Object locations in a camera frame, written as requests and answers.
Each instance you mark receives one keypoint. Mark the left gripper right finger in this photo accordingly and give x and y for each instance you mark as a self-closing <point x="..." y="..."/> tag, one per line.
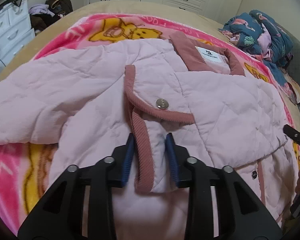
<point x="221" y="204"/>

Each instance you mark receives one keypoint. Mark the white drawer chest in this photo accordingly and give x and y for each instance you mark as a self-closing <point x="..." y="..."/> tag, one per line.
<point x="15" y="30"/>

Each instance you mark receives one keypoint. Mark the purple clothes pile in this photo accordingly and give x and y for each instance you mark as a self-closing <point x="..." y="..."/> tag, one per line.
<point x="40" y="9"/>

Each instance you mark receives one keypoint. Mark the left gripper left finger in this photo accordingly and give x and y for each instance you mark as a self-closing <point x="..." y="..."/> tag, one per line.
<point x="78" y="205"/>

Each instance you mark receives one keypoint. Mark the pink quilted jacket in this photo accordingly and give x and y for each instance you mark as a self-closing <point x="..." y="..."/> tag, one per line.
<point x="88" y="101"/>

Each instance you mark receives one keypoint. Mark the blue floral quilt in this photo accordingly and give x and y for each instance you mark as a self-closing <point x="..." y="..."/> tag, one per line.
<point x="260" y="36"/>

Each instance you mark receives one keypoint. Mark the dark bag pile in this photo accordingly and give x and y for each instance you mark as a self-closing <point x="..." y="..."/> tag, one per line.
<point x="60" y="8"/>

